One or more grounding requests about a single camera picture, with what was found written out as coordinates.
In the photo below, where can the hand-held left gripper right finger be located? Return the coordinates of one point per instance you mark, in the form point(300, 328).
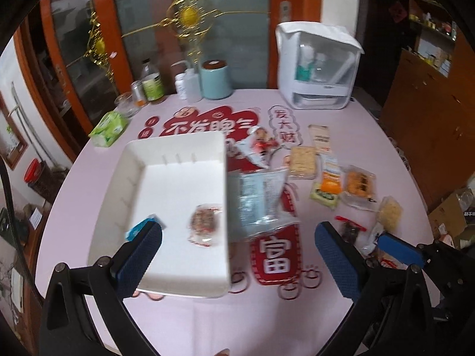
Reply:
point(337, 259)

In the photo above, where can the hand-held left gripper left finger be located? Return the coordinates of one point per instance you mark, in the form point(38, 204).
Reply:
point(139, 256)

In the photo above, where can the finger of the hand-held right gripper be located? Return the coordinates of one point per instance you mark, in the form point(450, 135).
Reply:
point(399, 248)

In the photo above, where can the white plastic tray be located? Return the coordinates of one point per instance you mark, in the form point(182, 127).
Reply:
point(167, 193)

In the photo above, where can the long beige snack packet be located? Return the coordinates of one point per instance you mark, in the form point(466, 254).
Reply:
point(320, 137)

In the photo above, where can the red and white snack packet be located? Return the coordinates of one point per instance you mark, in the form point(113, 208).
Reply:
point(258, 144)

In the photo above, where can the red-printed white snack packet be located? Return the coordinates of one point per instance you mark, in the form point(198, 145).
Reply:
point(389, 262)

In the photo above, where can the small blue snack packet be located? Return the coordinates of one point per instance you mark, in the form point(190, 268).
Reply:
point(136, 230)

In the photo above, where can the dark red snack packet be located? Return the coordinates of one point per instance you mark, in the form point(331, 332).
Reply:
point(350, 231)

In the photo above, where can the clear pack of pale noodles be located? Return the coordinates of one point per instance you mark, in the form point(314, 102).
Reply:
point(389, 211)

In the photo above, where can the cardboard box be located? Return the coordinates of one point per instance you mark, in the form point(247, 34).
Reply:
point(447, 215)

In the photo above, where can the clear pack of orange pastries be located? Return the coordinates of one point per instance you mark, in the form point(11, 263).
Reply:
point(358, 187)

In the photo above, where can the round clear-wrapped cake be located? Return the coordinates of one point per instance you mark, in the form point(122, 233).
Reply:
point(206, 224)

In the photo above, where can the orange and yellow snack packet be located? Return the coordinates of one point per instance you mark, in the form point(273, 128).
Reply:
point(330, 178)

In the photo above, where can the clear plastic bag of sachets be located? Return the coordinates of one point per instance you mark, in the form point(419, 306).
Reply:
point(259, 200)

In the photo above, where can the clear pack of rice crackers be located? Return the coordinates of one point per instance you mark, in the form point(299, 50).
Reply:
point(302, 161)

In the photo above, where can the wooden shelf cabinet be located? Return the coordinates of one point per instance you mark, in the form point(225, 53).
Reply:
point(415, 118)

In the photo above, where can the pink printed tablecloth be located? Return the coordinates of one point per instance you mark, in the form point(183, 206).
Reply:
point(352, 126)

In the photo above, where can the green tissue pack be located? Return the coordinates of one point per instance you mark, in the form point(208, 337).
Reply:
point(109, 128)

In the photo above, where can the small metal can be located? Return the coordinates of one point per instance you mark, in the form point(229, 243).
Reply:
point(137, 92)

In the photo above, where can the clear bottle with green label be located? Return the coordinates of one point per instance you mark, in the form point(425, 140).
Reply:
point(153, 85)

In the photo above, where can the small white pill bottle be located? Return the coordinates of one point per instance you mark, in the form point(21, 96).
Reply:
point(180, 86)

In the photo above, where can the white squeeze bottle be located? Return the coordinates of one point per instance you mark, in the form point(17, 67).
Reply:
point(193, 85)

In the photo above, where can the white countertop cup cabinet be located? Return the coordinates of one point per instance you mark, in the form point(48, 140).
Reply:
point(319, 81)

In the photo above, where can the teal canister with brown lid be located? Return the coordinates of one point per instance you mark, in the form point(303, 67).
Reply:
point(216, 81)

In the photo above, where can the framed wall picture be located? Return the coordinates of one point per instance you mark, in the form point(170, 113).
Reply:
point(11, 137)

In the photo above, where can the white wall switch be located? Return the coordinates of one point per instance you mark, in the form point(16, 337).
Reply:
point(285, 11)

